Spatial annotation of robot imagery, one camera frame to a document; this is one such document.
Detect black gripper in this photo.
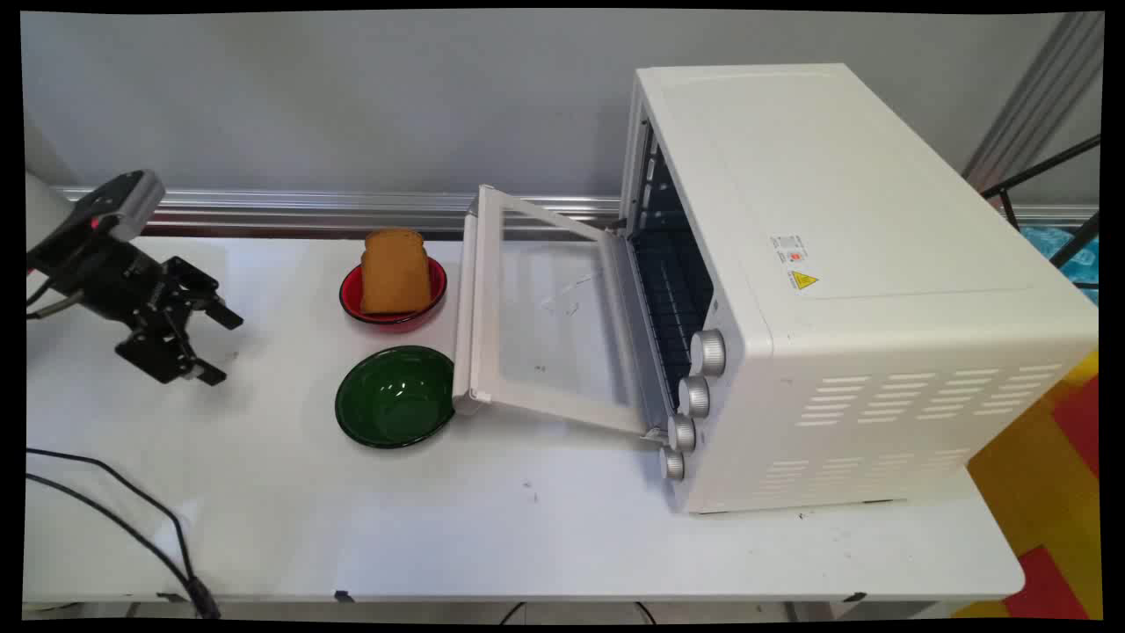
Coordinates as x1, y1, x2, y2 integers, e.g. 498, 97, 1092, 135
30, 237, 245, 387

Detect red bowl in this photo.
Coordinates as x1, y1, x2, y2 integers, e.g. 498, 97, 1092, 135
339, 256, 448, 331

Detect brown bread slice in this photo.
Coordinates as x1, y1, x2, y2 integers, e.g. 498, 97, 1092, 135
359, 229, 433, 316

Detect green glass bowl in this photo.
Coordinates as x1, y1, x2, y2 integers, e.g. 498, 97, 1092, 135
334, 345, 457, 450

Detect glass oven door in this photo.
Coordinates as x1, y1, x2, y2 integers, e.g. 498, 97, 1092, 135
452, 185, 671, 440

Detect white toaster oven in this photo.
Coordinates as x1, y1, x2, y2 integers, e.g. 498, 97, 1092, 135
618, 63, 1100, 515

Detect blue plastic sheet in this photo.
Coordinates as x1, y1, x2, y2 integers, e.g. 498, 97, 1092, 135
1020, 224, 1100, 306

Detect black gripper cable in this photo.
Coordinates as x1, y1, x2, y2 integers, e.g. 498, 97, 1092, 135
26, 276, 87, 320

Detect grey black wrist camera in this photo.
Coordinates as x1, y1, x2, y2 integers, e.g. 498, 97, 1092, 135
28, 171, 167, 270

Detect thin black cable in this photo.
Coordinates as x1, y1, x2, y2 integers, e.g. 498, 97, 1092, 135
26, 447, 194, 578

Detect aluminium table rail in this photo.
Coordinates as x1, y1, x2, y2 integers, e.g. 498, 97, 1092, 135
51, 186, 1100, 236

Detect thick black cable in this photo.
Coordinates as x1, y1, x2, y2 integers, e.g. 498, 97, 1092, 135
26, 473, 222, 620

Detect black cable under table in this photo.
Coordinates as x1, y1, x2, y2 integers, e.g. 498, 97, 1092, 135
499, 601, 658, 626

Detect black metal frame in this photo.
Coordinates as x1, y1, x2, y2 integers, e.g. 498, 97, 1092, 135
979, 135, 1102, 270

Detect aluminium frame profile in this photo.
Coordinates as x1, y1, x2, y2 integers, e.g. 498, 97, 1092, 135
962, 12, 1105, 191

